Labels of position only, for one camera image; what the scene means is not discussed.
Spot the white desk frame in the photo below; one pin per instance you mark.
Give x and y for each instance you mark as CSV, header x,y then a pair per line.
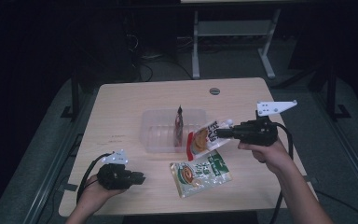
x,y
233,29

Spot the person's left hand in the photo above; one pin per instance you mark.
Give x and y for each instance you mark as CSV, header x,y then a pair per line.
x,y
94,194

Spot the black metal stand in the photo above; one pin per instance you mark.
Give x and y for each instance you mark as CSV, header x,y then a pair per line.
x,y
74,93
332,93

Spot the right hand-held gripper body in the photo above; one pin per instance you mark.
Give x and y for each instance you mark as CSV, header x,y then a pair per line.
x,y
258,132

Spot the clear plastic container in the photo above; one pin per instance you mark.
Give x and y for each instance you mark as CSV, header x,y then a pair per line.
x,y
160,130

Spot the person's right hand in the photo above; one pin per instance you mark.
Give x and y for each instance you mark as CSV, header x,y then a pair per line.
x,y
268,154

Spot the red and black snack packet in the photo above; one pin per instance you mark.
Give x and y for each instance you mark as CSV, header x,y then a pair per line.
x,y
179,127

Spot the green and white snack packet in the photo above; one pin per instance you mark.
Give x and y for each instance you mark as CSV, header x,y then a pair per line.
x,y
200,174

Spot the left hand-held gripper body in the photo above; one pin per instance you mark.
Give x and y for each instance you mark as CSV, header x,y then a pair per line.
x,y
115,174

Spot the white and red snack packet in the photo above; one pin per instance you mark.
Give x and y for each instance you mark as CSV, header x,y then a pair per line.
x,y
203,140

